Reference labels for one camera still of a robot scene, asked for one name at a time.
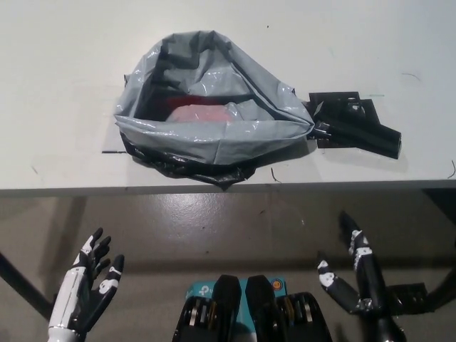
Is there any white and black left hand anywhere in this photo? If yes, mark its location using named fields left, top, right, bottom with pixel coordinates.
left=48, top=227, right=125, bottom=333

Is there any white and black right hand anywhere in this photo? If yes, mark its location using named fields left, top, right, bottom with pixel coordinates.
left=316, top=210, right=390, bottom=316

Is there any grey and black plastic bag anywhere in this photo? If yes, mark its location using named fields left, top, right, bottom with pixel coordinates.
left=113, top=29, right=316, bottom=190

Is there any red item in bag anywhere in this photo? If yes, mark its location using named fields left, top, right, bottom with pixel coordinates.
left=166, top=94, right=237, bottom=124

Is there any black table leg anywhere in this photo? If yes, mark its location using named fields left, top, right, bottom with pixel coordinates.
left=422, top=245, right=456, bottom=310
left=0, top=249, right=55, bottom=318

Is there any black and teal robot body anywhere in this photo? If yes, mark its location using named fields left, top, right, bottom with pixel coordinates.
left=172, top=273, right=334, bottom=342

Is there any thin white flat board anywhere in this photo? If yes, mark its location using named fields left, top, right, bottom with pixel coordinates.
left=100, top=90, right=129, bottom=155

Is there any black floor bracket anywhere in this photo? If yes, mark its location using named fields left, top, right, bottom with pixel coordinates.
left=387, top=282, right=429, bottom=317

